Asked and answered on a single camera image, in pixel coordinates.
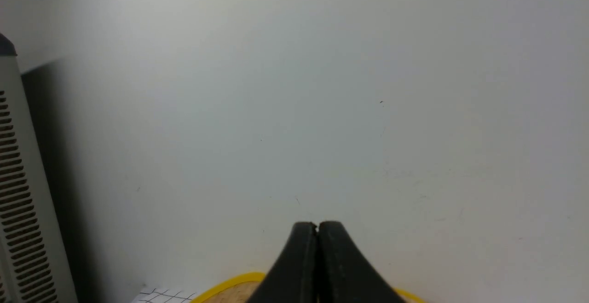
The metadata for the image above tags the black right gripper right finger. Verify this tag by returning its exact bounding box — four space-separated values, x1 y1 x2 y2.
318 221 405 303

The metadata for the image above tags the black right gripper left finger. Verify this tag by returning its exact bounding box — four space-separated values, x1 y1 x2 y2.
248 222 318 303

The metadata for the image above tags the bamboo steamer basket yellow rim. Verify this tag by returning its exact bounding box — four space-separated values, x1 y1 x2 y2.
190 272 426 303

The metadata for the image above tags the white black grid tablecloth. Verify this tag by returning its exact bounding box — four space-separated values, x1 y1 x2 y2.
131 287 198 303

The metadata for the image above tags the grey vented appliance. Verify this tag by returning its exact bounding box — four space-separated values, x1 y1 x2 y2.
0 35 78 303

